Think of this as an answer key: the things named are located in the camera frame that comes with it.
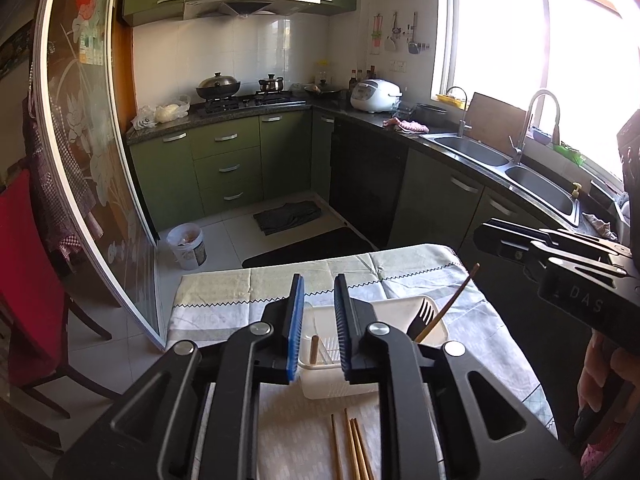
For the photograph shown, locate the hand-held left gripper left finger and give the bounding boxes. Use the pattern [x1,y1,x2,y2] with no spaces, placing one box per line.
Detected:
[52,273,306,480]

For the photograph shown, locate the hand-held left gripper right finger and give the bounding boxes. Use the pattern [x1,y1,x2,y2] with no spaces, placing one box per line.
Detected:
[333,273,586,480]

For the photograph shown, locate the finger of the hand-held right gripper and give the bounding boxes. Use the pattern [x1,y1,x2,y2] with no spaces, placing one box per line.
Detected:
[473,224,628,286]
[487,218,633,257]

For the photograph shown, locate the person's right hand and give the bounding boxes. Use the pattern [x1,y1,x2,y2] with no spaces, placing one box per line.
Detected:
[576,332,627,413]

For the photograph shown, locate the white plastic utensil holder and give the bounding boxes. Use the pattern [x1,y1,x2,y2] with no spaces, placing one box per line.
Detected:
[298,295,449,401]

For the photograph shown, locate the grey-green sink cabinet door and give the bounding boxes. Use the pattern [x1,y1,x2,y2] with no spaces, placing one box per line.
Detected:
[392,147,485,261]
[457,191,543,263]

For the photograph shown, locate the beige rag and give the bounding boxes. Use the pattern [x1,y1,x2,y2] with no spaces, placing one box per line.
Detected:
[582,212,619,239]

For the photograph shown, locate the double steel sink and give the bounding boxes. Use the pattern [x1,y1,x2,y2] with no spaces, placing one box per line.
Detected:
[419,132,584,227]

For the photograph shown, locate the green and white tablecloth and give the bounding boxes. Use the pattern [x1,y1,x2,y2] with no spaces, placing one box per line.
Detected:
[167,243,558,480]

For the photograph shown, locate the long dark-tipped wooden chopstick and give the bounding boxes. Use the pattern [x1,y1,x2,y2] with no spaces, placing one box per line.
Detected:
[414,262,481,344]

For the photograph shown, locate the green plastic item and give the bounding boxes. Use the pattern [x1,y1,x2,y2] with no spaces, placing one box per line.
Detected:
[552,142,586,166]

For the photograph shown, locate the black floor mat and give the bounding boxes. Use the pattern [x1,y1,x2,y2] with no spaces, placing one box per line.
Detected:
[241,226,379,269]

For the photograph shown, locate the black plastic fork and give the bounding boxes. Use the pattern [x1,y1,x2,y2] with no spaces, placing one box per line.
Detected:
[406,297,436,342]

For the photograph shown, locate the white paper towel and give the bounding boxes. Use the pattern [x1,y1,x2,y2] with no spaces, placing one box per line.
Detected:
[207,382,397,480]

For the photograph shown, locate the dark grey floor cloth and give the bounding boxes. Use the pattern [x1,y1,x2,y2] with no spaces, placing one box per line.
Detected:
[252,200,322,236]

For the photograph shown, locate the tall steel faucet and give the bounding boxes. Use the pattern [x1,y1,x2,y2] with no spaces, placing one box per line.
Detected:
[508,89,562,164]

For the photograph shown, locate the wooden cutting board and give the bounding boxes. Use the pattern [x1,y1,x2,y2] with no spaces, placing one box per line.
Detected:
[467,92,529,159]

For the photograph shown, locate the small steel faucet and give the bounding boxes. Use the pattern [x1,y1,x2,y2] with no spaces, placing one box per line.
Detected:
[444,86,474,137]

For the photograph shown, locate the white plastic bucket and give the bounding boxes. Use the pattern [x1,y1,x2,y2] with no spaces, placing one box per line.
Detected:
[166,223,209,271]

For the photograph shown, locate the black dishwasher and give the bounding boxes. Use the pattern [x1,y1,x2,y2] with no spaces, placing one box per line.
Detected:
[329,119,409,252]

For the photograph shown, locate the black cooking pot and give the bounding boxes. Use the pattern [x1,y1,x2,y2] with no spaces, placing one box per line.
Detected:
[414,103,449,129]

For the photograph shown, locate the green drawer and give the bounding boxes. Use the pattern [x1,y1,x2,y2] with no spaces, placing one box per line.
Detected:
[197,176,264,217]
[192,146,263,191]
[190,116,261,161]

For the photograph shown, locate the red dish cloth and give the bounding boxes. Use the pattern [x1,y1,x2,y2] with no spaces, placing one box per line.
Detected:
[383,116,430,135]

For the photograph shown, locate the pink patterned clothing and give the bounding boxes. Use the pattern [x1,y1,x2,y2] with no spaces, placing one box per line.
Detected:
[580,422,622,477]

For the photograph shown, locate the narrow green cabinet door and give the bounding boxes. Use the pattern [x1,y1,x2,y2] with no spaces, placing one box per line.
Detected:
[310,110,335,202]

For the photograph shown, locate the dark granite countertop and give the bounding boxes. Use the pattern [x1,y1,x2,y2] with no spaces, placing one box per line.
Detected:
[125,94,626,242]

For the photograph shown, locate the white rice cooker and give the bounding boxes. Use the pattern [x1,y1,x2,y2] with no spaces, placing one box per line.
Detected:
[349,78,404,114]

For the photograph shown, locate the window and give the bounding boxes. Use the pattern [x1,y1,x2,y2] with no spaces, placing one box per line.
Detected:
[431,0,640,183]

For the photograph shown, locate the group of sauce bottles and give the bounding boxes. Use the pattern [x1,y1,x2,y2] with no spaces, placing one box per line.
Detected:
[347,64,379,92]

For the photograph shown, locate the hanging kitchen tools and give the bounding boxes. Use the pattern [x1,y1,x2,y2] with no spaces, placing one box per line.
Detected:
[369,10,431,56]

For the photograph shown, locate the black frying pan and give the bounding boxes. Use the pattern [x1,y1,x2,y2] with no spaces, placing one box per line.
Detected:
[303,80,351,100]

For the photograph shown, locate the black gas stove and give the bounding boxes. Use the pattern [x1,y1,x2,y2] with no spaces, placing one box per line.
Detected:
[202,91,307,114]

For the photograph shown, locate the clear bag with dough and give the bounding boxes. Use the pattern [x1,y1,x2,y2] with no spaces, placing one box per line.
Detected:
[154,95,191,124]

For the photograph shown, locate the black wok with lid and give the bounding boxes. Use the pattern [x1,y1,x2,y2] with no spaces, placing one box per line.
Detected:
[195,72,242,101]

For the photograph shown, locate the white plastic bag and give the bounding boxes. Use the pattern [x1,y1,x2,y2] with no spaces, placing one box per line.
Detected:
[131,105,157,131]

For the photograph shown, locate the red wooden chair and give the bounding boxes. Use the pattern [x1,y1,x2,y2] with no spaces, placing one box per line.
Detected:
[0,167,114,420]

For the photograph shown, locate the floral sliding glass door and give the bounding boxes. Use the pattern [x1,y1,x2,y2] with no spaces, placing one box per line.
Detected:
[29,0,167,352]

